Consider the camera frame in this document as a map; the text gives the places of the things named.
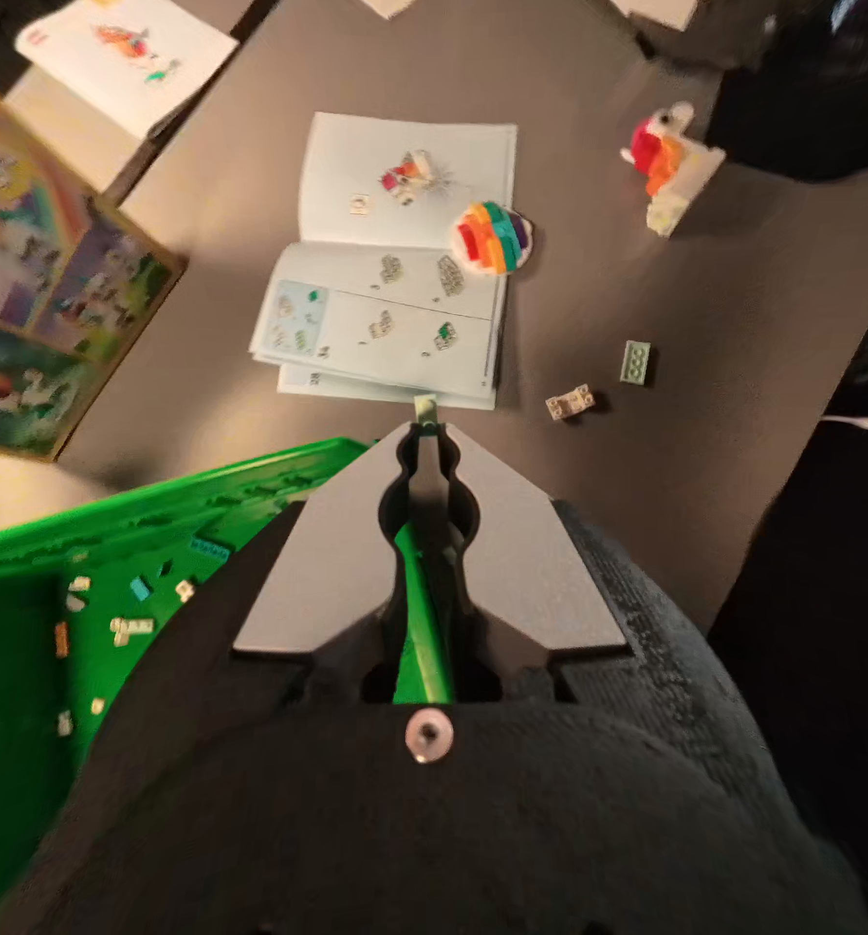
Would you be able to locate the lego set box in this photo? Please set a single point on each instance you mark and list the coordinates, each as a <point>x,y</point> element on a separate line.
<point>39,292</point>

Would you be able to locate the open lego instruction booklet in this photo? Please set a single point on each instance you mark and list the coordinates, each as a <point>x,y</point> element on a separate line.
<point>346,146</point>

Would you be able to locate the white paper sheet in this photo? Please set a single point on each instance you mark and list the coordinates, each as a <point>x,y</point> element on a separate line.
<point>388,6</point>
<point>656,11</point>

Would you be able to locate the lego unicorn model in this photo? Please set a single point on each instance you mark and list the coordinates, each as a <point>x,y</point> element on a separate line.
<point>660,157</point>

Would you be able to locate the narrow light green lego plate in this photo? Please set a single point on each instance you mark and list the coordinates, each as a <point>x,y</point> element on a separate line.
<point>426,410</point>

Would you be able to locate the closed lego instruction booklet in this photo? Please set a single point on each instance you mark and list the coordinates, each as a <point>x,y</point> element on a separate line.
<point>112,80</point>

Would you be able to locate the white lego bracket assembly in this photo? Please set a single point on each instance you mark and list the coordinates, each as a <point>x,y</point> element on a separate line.
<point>569,402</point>

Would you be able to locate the rainbow lego piece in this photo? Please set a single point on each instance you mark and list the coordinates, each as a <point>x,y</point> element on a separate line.
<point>492,237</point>

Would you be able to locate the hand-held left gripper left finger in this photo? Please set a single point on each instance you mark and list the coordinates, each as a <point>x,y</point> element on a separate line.
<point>317,570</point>

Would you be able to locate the lego pieces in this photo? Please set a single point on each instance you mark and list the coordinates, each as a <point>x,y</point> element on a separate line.
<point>131,628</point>

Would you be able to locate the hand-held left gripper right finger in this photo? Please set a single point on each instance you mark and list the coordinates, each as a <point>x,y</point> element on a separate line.
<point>536,570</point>

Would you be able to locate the wide light green lego plate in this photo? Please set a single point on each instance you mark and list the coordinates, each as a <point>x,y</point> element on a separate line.
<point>636,362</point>

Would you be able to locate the green plastic bin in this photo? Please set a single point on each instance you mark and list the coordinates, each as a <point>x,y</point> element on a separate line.
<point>17,730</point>

